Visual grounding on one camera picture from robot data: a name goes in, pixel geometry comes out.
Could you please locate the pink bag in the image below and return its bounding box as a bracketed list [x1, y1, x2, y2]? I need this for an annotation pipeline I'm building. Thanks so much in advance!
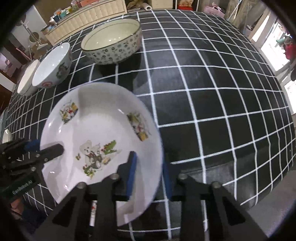
[203, 6, 225, 18]

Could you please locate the cream tufted tv cabinet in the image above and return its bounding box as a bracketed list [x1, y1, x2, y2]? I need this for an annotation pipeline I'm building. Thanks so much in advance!
[45, 0, 127, 46]

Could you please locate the white paper roll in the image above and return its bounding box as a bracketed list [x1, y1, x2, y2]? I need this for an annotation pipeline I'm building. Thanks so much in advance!
[142, 3, 152, 11]

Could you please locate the green patterned ceramic bowl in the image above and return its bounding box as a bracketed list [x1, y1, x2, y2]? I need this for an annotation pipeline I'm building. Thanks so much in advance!
[81, 19, 142, 65]

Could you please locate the white plate bear print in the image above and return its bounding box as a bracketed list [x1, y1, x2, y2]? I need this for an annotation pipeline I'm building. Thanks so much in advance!
[40, 82, 164, 226]

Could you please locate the plain white bowl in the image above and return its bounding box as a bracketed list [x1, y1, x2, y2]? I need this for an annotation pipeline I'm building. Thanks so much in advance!
[17, 60, 41, 96]

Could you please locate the white bowl floral pattern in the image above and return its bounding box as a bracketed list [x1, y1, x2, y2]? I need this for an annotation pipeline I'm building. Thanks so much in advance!
[32, 43, 72, 88]

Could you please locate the black white grid tablecloth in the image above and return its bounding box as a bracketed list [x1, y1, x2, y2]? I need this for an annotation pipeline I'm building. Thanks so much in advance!
[6, 10, 295, 209]

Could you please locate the small white dish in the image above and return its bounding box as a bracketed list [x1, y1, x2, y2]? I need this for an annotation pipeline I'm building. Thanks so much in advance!
[2, 129, 12, 144]

